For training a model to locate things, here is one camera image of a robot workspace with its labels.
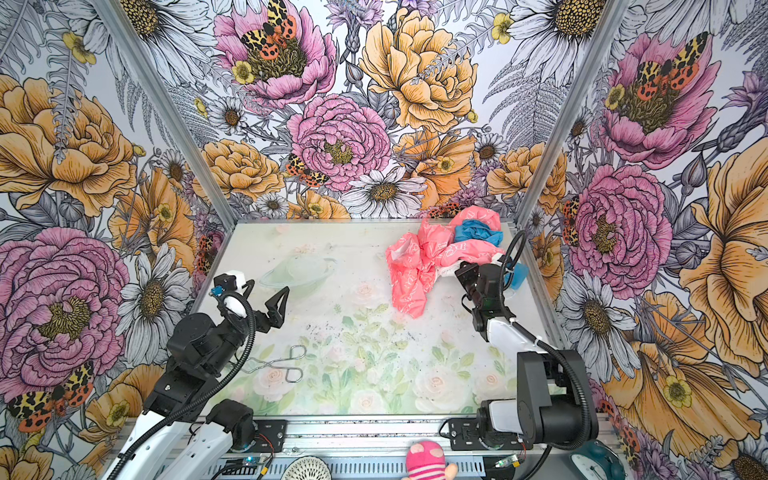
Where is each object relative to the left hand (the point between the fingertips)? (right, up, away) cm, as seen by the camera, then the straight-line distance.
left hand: (272, 294), depth 71 cm
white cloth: (+44, +5, +19) cm, 49 cm away
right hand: (+47, +5, +19) cm, 51 cm away
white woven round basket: (+9, -39, -2) cm, 40 cm away
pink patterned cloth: (+34, +7, +24) cm, 43 cm away
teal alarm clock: (+72, -35, -6) cm, 80 cm away
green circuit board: (-5, -39, 0) cm, 39 cm away
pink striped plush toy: (+35, -35, -4) cm, 50 cm away
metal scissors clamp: (0, -25, +14) cm, 29 cm away
